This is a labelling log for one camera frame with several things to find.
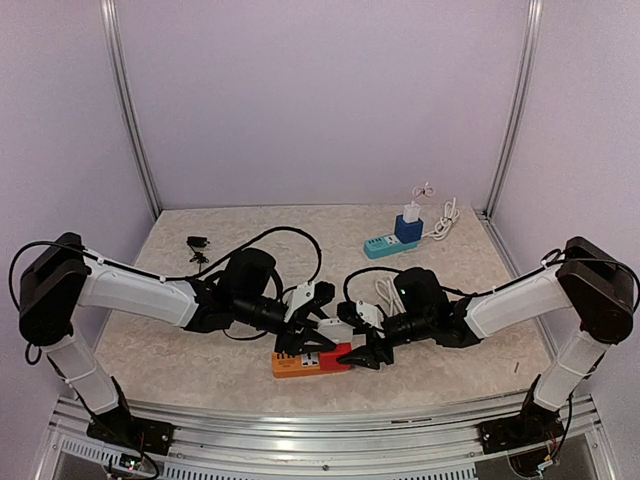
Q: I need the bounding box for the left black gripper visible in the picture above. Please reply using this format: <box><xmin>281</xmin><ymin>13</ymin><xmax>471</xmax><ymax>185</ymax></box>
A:
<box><xmin>234</xmin><ymin>293</ymin><xmax>338</xmax><ymax>356</ymax></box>

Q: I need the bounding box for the red cube socket adapter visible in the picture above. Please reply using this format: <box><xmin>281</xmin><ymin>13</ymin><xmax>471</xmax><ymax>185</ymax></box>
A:
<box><xmin>319</xmin><ymin>343</ymin><xmax>352</xmax><ymax>374</ymax></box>

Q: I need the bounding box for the orange power strip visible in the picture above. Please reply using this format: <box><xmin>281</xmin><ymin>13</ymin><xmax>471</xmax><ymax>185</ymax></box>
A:
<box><xmin>271</xmin><ymin>353</ymin><xmax>351</xmax><ymax>379</ymax></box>

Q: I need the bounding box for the white power adapter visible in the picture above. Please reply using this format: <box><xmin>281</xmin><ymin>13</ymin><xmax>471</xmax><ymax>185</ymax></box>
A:
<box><xmin>317</xmin><ymin>318</ymin><xmax>354</xmax><ymax>344</ymax></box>

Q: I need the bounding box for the black charger cable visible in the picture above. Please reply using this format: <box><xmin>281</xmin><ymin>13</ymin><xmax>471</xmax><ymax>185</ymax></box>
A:
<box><xmin>187</xmin><ymin>247</ymin><xmax>211</xmax><ymax>276</ymax></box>

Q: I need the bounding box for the black charger plug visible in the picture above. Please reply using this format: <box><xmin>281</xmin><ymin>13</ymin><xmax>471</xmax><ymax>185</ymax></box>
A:
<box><xmin>186</xmin><ymin>236</ymin><xmax>209</xmax><ymax>249</ymax></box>

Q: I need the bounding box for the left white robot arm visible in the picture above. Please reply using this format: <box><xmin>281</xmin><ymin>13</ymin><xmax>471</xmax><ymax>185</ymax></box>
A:
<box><xmin>8</xmin><ymin>232</ymin><xmax>337</xmax><ymax>445</ymax></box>

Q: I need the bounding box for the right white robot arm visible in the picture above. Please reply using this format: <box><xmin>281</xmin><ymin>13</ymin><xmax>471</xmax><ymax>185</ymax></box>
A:
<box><xmin>338</xmin><ymin>237</ymin><xmax>639</xmax><ymax>444</ymax></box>

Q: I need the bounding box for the blue cube socket adapter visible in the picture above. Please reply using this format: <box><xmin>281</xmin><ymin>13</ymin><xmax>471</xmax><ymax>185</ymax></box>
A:
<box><xmin>394</xmin><ymin>214</ymin><xmax>424</xmax><ymax>244</ymax></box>

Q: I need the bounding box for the teal power strip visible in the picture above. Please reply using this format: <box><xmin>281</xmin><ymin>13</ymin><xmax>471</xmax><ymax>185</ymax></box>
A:
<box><xmin>363</xmin><ymin>234</ymin><xmax>419</xmax><ymax>260</ymax></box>

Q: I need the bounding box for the small white charger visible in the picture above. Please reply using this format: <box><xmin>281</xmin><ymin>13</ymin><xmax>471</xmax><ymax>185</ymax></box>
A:
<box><xmin>402</xmin><ymin>201</ymin><xmax>420</xmax><ymax>224</ymax></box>

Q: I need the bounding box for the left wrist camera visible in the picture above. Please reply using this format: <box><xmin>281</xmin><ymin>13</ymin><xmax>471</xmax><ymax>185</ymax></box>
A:
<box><xmin>284</xmin><ymin>281</ymin><xmax>335</xmax><ymax>322</ymax></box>

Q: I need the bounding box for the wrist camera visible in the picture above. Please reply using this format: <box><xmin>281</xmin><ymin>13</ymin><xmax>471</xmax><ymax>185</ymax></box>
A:
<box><xmin>284</xmin><ymin>281</ymin><xmax>335</xmax><ymax>322</ymax></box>
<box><xmin>337</xmin><ymin>301</ymin><xmax>385</xmax><ymax>334</ymax></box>

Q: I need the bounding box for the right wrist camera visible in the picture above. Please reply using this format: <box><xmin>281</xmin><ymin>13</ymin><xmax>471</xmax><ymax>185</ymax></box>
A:
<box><xmin>337</xmin><ymin>301</ymin><xmax>385</xmax><ymax>334</ymax></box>

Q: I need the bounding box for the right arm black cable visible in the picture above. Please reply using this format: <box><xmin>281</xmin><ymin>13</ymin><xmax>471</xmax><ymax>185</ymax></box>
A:
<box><xmin>342</xmin><ymin>265</ymin><xmax>501</xmax><ymax>306</ymax></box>

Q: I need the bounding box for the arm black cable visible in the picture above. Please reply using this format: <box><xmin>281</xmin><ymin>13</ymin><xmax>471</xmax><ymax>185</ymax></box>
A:
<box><xmin>9</xmin><ymin>225</ymin><xmax>323</xmax><ymax>301</ymax></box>
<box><xmin>342</xmin><ymin>265</ymin><xmax>501</xmax><ymax>306</ymax></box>

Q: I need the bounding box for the white strip power cord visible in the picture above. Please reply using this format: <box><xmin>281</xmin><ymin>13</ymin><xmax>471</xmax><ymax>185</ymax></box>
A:
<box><xmin>374</xmin><ymin>277</ymin><xmax>404</xmax><ymax>316</ymax></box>

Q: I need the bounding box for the aluminium front rail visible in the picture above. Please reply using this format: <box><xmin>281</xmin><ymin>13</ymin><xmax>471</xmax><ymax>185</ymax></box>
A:
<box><xmin>27</xmin><ymin>393</ymin><xmax>622</xmax><ymax>479</ymax></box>

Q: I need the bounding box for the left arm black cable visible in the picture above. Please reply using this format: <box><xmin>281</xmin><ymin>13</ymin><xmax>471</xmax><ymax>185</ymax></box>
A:
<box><xmin>9</xmin><ymin>225</ymin><xmax>323</xmax><ymax>301</ymax></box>

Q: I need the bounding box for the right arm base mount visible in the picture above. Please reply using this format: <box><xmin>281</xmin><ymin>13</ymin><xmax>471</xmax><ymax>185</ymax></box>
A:
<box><xmin>477</xmin><ymin>376</ymin><xmax>565</xmax><ymax>454</ymax></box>

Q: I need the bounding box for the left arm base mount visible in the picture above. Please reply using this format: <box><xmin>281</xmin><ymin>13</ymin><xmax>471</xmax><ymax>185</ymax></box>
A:
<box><xmin>87</xmin><ymin>377</ymin><xmax>175</xmax><ymax>456</ymax></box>

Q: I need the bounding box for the right aluminium frame post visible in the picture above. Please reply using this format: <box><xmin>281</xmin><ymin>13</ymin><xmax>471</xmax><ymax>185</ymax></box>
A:
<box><xmin>483</xmin><ymin>0</ymin><xmax>544</xmax><ymax>222</ymax></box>

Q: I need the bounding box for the aluminium frame post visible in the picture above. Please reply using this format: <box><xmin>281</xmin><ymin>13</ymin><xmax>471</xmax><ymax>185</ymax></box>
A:
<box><xmin>483</xmin><ymin>0</ymin><xmax>544</xmax><ymax>222</ymax></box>
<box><xmin>100</xmin><ymin>0</ymin><xmax>163</xmax><ymax>220</ymax></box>

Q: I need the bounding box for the left aluminium frame post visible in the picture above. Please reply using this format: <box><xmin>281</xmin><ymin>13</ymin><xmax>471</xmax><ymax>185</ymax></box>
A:
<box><xmin>100</xmin><ymin>0</ymin><xmax>163</xmax><ymax>220</ymax></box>

